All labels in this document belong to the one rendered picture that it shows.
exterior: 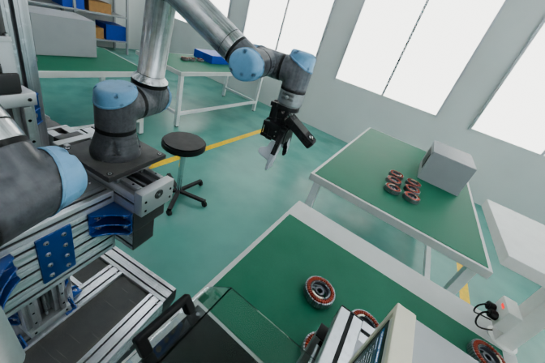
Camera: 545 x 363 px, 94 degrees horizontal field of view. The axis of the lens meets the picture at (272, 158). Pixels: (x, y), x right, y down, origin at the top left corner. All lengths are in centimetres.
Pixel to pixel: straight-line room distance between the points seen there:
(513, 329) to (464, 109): 365
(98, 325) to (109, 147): 88
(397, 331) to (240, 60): 55
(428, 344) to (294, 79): 61
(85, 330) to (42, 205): 122
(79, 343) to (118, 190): 77
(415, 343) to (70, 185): 41
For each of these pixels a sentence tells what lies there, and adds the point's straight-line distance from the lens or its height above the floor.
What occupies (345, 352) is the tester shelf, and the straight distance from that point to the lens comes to 55.
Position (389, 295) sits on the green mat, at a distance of 125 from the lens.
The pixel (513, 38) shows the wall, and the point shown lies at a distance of 474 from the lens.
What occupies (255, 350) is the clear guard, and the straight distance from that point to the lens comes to 55.
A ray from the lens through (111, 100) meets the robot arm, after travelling 88.
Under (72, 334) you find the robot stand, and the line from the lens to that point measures 156.
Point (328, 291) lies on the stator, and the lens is 105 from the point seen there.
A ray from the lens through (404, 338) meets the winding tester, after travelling 34.
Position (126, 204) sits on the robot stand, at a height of 92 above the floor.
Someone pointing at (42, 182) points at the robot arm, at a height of 134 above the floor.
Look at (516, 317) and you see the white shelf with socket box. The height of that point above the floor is 90.
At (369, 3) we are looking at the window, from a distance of 490.
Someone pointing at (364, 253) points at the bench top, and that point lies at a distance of 134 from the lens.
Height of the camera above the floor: 155
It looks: 27 degrees down
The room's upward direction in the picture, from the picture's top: 17 degrees clockwise
